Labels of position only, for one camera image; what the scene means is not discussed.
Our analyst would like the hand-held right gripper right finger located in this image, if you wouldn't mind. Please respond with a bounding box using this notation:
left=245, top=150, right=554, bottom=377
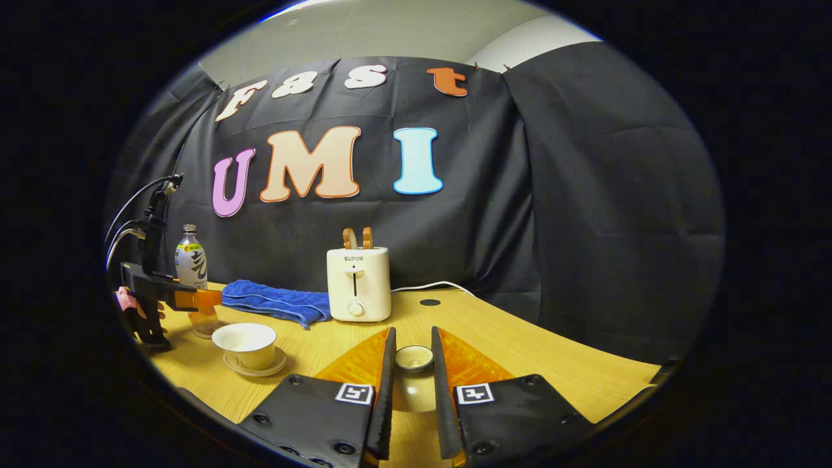
left=431, top=326, right=593, bottom=468

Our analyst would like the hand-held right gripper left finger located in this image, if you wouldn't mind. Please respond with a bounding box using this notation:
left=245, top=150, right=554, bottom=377
left=237, top=327, right=397, bottom=468

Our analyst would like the cream teacup lid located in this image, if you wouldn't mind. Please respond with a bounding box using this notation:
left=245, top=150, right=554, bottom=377
left=393, top=344, right=435, bottom=413

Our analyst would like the clear plastic water bottle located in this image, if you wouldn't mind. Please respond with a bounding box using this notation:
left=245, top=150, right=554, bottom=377
left=174, top=224, right=225, bottom=339

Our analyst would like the cream porcelain teacup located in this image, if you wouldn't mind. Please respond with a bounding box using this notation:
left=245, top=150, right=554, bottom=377
left=211, top=323, right=278, bottom=371

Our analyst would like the blue folded towel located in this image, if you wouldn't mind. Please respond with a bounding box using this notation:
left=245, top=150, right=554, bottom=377
left=222, top=279, right=332, bottom=330

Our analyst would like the cream toaster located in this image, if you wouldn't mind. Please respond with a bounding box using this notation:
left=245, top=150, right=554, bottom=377
left=326, top=246, right=393, bottom=323

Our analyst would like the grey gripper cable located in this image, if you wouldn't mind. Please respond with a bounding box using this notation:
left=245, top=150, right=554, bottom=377
left=105, top=224, right=147, bottom=268
left=104, top=177, right=176, bottom=244

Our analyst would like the white toaster cable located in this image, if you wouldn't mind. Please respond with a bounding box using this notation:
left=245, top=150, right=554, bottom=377
left=391, top=281, right=478, bottom=298

